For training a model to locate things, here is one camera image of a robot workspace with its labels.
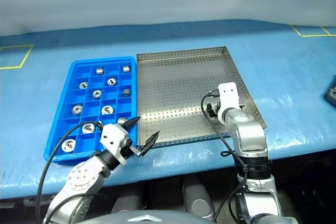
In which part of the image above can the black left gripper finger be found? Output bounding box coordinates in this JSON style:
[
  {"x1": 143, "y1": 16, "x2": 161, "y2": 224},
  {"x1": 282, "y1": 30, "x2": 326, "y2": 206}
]
[
  {"x1": 140, "y1": 131, "x2": 161, "y2": 157},
  {"x1": 122, "y1": 116, "x2": 142, "y2": 131}
]

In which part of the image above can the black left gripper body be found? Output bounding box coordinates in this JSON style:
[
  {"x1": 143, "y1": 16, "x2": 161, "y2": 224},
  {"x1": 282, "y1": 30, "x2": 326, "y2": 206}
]
[{"x1": 121, "y1": 140, "x2": 144, "y2": 159}]

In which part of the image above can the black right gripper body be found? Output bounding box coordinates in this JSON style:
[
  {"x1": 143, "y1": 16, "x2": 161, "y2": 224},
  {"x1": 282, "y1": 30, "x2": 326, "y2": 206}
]
[{"x1": 206, "y1": 94, "x2": 222, "y2": 116}]

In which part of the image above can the blue compartment tray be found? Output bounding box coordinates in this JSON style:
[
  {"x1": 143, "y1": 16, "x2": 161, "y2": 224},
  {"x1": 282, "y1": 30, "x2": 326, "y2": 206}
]
[{"x1": 43, "y1": 56, "x2": 139, "y2": 166}]

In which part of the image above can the perforated metal tray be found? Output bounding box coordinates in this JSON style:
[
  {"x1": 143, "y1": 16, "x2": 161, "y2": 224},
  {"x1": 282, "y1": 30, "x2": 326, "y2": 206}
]
[{"x1": 135, "y1": 46, "x2": 268, "y2": 148}]

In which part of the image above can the dark rounded grey shape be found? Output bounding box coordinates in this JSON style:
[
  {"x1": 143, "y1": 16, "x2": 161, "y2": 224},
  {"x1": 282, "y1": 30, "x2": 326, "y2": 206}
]
[
  {"x1": 182, "y1": 175, "x2": 216, "y2": 221},
  {"x1": 111, "y1": 189, "x2": 144, "y2": 214}
]

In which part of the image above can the silver robot torso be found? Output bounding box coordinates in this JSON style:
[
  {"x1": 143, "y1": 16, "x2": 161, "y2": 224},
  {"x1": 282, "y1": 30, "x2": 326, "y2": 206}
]
[{"x1": 86, "y1": 212, "x2": 211, "y2": 224}]

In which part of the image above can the dark grey device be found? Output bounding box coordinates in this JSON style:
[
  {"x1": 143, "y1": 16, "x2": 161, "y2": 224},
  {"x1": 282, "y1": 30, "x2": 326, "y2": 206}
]
[{"x1": 324, "y1": 76, "x2": 336, "y2": 106}]

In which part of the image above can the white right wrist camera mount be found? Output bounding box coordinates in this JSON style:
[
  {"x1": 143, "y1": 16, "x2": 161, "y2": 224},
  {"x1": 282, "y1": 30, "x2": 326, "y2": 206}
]
[{"x1": 217, "y1": 82, "x2": 241, "y2": 124}]

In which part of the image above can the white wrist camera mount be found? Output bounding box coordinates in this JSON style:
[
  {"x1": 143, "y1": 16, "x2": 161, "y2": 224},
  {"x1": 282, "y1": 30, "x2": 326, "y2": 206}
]
[
  {"x1": 217, "y1": 82, "x2": 241, "y2": 124},
  {"x1": 99, "y1": 123, "x2": 130, "y2": 166}
]

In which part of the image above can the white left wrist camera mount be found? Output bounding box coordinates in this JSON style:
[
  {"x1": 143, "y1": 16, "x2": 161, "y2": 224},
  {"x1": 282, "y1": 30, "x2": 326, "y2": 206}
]
[{"x1": 99, "y1": 123, "x2": 130, "y2": 166}]

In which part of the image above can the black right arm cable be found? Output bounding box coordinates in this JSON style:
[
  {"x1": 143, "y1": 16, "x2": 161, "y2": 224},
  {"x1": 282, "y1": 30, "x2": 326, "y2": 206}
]
[{"x1": 201, "y1": 90, "x2": 249, "y2": 222}]

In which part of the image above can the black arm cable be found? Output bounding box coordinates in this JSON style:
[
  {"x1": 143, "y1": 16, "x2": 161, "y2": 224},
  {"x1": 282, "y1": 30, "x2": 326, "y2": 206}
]
[
  {"x1": 201, "y1": 90, "x2": 249, "y2": 222},
  {"x1": 35, "y1": 121, "x2": 110, "y2": 224}
]

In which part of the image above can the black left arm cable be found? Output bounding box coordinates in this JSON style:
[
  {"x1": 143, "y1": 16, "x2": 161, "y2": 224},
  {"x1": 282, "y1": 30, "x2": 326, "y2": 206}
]
[{"x1": 35, "y1": 121, "x2": 110, "y2": 224}]

